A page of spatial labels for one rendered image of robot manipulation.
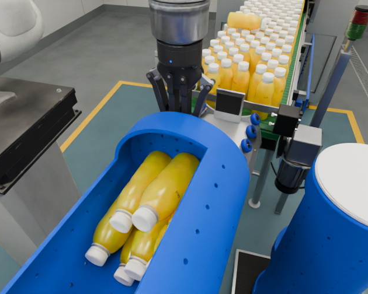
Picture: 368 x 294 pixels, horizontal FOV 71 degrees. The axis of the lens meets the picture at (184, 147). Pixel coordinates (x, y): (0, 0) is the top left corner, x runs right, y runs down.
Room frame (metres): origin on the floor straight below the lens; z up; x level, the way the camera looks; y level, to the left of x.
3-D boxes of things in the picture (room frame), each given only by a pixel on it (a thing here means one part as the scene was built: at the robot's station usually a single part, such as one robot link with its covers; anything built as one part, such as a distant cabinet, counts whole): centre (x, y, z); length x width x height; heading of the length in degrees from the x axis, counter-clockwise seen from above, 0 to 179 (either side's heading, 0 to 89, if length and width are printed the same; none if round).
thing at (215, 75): (0.93, -0.11, 0.98); 0.07 x 0.07 x 0.16
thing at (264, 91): (0.85, -0.30, 0.98); 0.07 x 0.07 x 0.16
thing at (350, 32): (1.00, -0.64, 1.18); 0.06 x 0.06 x 0.05
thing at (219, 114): (0.78, -0.16, 0.99); 0.10 x 0.02 x 0.12; 68
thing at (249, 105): (0.85, -0.19, 0.96); 0.40 x 0.01 x 0.03; 68
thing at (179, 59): (0.43, 0.01, 1.32); 0.08 x 0.07 x 0.09; 68
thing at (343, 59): (1.00, -0.64, 0.55); 0.04 x 0.04 x 1.10; 68
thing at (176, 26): (0.43, 0.01, 1.39); 0.09 x 0.09 x 0.06
